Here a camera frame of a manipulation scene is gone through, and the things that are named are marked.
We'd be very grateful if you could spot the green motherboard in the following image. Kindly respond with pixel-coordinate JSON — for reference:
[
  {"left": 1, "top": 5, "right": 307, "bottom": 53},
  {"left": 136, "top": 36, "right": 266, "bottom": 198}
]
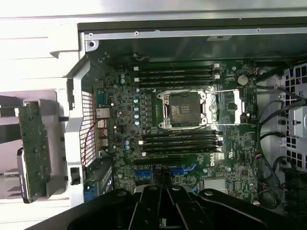
[{"left": 95, "top": 57, "right": 260, "bottom": 204}]

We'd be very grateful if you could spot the grey parts rack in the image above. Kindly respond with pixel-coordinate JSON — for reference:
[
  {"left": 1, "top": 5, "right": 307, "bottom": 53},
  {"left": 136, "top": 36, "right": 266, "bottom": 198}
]
[{"left": 0, "top": 90, "right": 71, "bottom": 201}]

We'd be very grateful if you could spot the perforated metal drive cage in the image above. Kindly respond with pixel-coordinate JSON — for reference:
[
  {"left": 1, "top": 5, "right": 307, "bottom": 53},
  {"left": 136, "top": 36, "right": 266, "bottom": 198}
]
[{"left": 275, "top": 63, "right": 307, "bottom": 173}]

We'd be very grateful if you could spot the open black PC case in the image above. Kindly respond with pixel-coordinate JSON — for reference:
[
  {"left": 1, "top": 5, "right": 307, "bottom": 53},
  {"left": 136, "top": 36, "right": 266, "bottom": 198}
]
[{"left": 49, "top": 22, "right": 307, "bottom": 221}]

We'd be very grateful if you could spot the long blue expansion slot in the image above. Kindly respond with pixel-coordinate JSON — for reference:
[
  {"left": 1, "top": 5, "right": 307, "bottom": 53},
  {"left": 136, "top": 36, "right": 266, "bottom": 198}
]
[{"left": 135, "top": 164, "right": 198, "bottom": 180}]

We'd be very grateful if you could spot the CPU socket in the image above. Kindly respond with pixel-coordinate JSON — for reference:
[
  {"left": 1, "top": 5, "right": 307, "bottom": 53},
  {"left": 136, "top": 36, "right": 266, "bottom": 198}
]
[{"left": 157, "top": 90, "right": 209, "bottom": 130}]

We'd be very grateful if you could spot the silver socket cover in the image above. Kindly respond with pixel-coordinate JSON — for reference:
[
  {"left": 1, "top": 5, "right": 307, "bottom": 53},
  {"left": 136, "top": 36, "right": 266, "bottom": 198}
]
[{"left": 206, "top": 88, "right": 247, "bottom": 125}]

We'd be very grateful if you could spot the silver coin battery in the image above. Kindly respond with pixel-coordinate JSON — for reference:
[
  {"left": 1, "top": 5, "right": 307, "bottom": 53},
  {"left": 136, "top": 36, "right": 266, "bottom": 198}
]
[{"left": 237, "top": 74, "right": 249, "bottom": 86}]

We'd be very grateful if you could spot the black expansion slot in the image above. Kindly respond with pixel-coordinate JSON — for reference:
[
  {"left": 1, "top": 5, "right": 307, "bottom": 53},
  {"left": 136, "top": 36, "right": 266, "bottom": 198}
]
[{"left": 133, "top": 157, "right": 183, "bottom": 165}]

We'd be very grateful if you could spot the silver chipset heat sink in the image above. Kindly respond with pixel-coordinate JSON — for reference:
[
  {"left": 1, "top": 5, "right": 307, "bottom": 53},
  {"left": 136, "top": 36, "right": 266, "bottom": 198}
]
[{"left": 203, "top": 178, "right": 228, "bottom": 194}]

